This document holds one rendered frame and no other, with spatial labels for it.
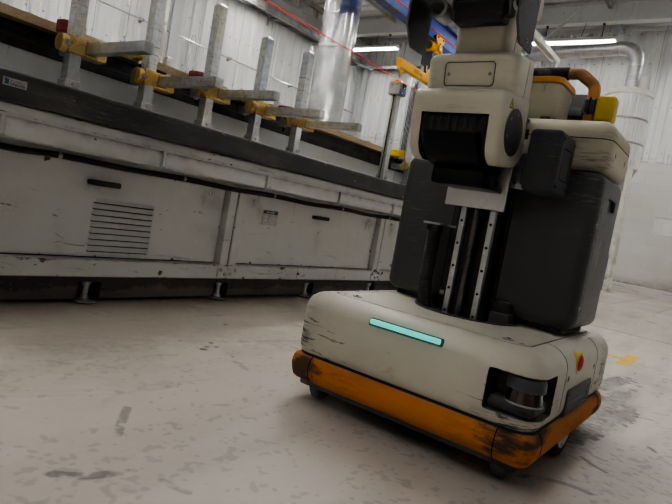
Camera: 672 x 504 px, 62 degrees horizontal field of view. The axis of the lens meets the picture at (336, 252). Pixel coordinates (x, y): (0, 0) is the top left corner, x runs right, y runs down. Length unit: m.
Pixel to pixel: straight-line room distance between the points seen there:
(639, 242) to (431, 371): 10.94
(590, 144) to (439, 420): 0.75
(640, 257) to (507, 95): 10.86
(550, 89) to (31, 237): 1.65
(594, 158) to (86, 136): 1.43
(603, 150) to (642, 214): 10.63
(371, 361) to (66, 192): 1.27
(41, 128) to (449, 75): 1.14
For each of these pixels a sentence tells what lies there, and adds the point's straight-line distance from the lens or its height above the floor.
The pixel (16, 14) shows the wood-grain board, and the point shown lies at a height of 0.88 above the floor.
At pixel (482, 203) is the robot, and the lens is 1.46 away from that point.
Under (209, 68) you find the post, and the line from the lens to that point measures 2.15.
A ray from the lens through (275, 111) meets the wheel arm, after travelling 2.28.
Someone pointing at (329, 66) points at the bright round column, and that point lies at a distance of 7.67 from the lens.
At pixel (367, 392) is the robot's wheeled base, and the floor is 0.09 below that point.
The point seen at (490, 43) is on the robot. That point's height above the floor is 0.92.
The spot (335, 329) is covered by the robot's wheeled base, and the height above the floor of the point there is 0.20.
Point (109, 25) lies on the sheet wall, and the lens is 10.41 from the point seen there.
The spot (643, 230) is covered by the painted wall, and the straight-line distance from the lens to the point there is 12.09.
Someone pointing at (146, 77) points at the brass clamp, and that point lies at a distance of 1.98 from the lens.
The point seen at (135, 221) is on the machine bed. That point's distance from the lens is 2.29.
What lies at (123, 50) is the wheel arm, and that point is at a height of 0.81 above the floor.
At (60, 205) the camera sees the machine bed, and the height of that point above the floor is 0.34.
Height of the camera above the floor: 0.48
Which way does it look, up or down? 4 degrees down
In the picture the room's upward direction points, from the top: 10 degrees clockwise
